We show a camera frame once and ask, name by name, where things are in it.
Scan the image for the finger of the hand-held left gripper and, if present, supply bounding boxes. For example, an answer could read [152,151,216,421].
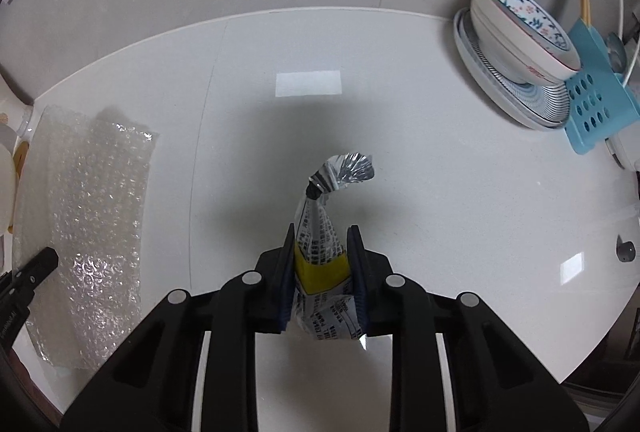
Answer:
[12,248,60,299]

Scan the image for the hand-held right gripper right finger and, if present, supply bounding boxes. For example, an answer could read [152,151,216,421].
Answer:
[346,224,591,432]

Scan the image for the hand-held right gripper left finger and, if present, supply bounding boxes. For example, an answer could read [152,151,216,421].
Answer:
[60,223,297,432]

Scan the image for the yellow snack wrapper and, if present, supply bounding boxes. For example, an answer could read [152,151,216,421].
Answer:
[292,153,376,353]

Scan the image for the bubble wrap sheet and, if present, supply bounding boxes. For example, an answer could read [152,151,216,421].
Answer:
[11,104,161,370]

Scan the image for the white bowl with dark rim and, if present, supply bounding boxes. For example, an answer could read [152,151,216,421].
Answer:
[0,124,22,233]

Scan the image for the wooden coaster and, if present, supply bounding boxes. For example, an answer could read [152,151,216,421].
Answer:
[12,143,30,185]

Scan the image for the white plate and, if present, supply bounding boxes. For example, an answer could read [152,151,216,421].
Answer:
[452,7,567,131]

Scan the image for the small grey charger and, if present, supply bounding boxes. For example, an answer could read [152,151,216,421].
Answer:
[615,234,637,263]

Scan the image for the white bowl with red print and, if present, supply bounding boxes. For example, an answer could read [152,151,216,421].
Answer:
[470,0,583,85]

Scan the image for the blue plastic cutlery holder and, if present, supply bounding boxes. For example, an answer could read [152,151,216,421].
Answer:
[564,19,640,155]

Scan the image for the white floral rice cooker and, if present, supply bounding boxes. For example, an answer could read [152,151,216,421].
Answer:
[606,134,640,173]

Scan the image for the floral patterned bowl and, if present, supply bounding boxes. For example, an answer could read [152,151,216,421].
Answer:
[480,0,581,65]

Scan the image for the metal spoon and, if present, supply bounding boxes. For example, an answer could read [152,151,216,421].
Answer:
[605,32,628,73]

